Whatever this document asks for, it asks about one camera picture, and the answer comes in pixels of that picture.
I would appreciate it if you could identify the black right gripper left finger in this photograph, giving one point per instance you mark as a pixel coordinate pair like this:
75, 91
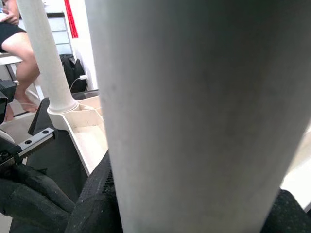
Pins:
97, 206

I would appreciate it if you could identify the white plastic table leg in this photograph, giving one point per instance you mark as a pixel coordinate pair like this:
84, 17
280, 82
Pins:
46, 48
194, 109

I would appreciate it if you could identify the black backpack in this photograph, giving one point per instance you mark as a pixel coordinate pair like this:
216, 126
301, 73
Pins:
73, 70

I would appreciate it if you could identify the red plastic strip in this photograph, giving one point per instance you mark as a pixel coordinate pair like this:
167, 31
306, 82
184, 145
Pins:
71, 19

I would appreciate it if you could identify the white plastic chair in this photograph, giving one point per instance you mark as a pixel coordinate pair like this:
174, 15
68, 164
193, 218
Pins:
9, 58

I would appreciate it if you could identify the white plastic table top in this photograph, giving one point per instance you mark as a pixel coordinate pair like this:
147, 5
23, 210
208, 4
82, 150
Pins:
85, 136

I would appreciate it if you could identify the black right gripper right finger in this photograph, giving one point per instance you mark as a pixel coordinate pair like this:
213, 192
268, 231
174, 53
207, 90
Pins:
289, 216

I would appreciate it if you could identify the person in blue shirt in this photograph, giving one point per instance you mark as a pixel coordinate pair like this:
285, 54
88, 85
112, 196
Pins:
22, 60

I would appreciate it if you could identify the white drawer unit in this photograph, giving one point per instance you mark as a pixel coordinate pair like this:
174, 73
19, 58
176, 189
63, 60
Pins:
59, 34

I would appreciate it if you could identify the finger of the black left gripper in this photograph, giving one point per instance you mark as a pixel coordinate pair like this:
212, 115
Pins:
46, 184
31, 208

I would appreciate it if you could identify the white charger plug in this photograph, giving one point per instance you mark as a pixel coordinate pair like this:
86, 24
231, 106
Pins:
83, 77

